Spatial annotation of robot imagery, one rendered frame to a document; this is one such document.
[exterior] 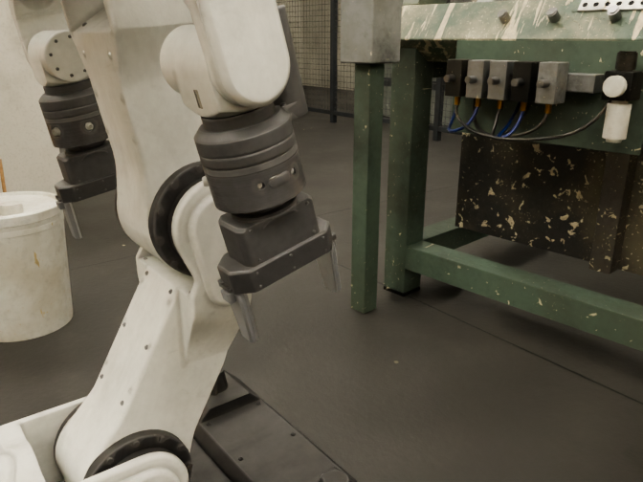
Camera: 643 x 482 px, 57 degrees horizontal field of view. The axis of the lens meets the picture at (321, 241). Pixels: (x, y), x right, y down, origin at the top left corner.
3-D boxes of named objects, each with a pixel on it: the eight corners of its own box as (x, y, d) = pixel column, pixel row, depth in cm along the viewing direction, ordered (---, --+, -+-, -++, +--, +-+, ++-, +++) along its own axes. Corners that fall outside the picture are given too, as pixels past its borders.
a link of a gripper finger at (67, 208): (77, 233, 91) (64, 196, 89) (83, 238, 89) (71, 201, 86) (66, 237, 91) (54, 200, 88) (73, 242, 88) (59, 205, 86)
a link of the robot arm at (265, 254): (250, 309, 53) (211, 187, 47) (203, 275, 60) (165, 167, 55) (356, 248, 58) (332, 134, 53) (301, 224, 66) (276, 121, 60)
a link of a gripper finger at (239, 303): (246, 330, 61) (230, 279, 58) (262, 341, 58) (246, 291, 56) (232, 338, 60) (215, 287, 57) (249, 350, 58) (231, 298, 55)
